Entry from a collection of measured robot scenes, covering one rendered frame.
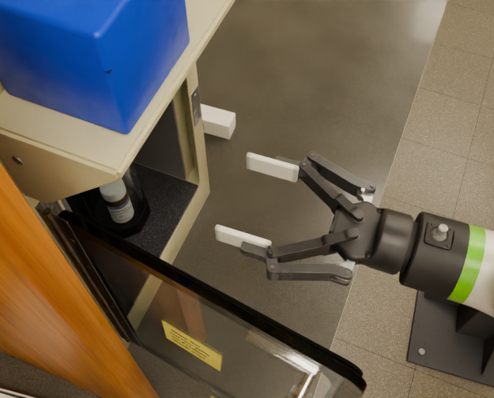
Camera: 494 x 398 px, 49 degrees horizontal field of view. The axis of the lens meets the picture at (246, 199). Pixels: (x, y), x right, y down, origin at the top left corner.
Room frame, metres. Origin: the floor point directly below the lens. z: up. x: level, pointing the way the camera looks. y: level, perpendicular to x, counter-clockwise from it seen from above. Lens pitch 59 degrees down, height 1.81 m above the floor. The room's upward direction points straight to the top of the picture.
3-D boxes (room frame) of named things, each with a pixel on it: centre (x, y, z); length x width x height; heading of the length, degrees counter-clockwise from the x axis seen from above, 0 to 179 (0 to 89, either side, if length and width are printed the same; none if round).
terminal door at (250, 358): (0.17, 0.04, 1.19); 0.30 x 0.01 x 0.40; 60
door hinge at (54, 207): (0.25, 0.18, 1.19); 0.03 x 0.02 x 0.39; 157
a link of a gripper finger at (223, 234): (0.30, 0.00, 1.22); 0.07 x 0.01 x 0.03; 70
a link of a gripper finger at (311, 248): (0.28, -0.08, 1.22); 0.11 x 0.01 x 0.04; 104
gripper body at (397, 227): (0.30, -0.15, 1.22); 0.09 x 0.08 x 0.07; 70
